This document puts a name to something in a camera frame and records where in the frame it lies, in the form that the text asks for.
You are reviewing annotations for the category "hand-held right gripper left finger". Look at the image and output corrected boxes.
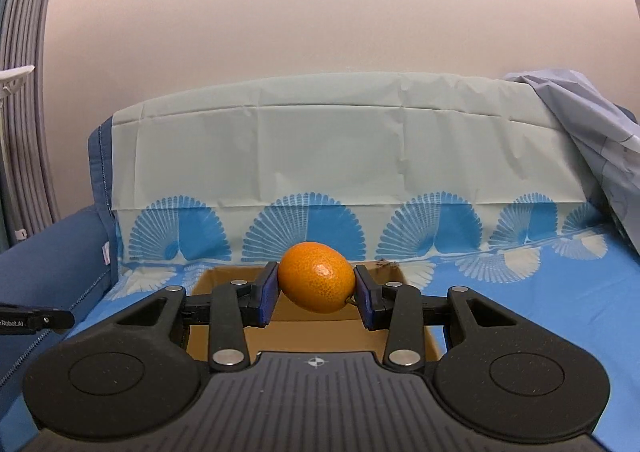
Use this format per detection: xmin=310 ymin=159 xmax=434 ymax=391
xmin=117 ymin=262 xmax=279 ymax=373

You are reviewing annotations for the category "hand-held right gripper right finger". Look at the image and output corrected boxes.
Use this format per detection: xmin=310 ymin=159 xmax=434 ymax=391
xmin=355 ymin=265 xmax=511 ymax=372

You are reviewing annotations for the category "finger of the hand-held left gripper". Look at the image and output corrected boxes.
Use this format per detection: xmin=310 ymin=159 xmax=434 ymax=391
xmin=27 ymin=310 xmax=76 ymax=334

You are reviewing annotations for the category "brown cardboard box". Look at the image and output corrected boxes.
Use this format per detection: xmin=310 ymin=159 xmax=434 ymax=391
xmin=185 ymin=264 xmax=443 ymax=365

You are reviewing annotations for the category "small orange citrus fruit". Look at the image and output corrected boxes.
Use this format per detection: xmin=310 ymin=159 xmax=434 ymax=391
xmin=277 ymin=242 xmax=357 ymax=313

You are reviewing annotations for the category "blue fan print cloth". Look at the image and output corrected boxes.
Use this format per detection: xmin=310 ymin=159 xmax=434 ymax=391
xmin=75 ymin=72 xmax=640 ymax=452

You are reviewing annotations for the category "white plastic bar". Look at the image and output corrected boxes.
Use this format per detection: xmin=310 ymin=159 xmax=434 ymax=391
xmin=0 ymin=64 xmax=36 ymax=98

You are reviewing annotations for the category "pale blue printed sheet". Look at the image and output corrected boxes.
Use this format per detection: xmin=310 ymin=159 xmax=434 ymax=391
xmin=502 ymin=68 xmax=640 ymax=253

